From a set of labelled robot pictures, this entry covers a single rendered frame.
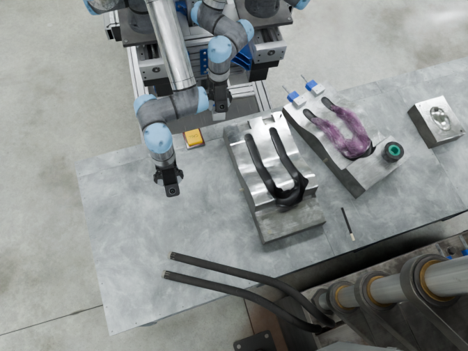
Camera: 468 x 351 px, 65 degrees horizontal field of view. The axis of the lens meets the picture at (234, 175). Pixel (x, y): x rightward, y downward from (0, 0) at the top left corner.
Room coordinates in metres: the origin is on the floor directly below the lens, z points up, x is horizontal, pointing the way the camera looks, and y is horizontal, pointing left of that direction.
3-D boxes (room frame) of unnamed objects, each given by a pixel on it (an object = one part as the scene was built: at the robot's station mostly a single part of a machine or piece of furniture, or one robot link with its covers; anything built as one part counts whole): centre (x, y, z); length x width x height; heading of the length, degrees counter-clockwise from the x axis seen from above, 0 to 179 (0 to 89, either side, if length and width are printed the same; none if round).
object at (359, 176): (0.83, -0.43, 0.86); 0.50 x 0.26 x 0.11; 45
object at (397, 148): (0.74, -0.62, 0.93); 0.08 x 0.08 x 0.04
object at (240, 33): (0.91, 0.08, 1.25); 0.11 x 0.11 x 0.08; 61
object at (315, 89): (1.06, -0.28, 0.86); 0.13 x 0.05 x 0.05; 45
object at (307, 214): (0.59, -0.15, 0.87); 0.50 x 0.26 x 0.14; 27
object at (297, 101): (0.98, -0.20, 0.86); 0.13 x 0.05 x 0.05; 45
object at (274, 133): (0.61, -0.16, 0.92); 0.35 x 0.16 x 0.09; 27
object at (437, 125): (0.98, -0.86, 0.84); 0.20 x 0.15 x 0.07; 27
